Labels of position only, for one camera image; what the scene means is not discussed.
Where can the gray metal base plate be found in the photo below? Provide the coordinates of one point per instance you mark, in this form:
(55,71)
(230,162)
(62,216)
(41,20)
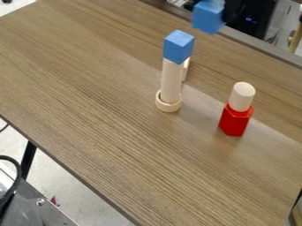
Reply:
(27,209)

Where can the blue cube block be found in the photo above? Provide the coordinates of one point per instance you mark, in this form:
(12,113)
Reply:
(179,46)
(207,17)

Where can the short cream wooden cylinder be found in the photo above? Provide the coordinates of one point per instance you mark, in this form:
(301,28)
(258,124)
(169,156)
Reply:
(241,95)

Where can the red hexagonal block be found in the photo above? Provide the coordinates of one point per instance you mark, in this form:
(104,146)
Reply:
(235,121)

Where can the black computer case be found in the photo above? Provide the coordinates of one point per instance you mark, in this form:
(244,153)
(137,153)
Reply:
(255,17)

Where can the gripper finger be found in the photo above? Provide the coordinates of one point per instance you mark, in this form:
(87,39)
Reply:
(229,11)
(189,6)

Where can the cream wooden block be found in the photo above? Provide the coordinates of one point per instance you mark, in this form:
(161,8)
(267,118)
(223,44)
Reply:
(186,69)

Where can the tall cream wooden cylinder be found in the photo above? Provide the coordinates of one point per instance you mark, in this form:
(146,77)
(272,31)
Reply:
(171,82)

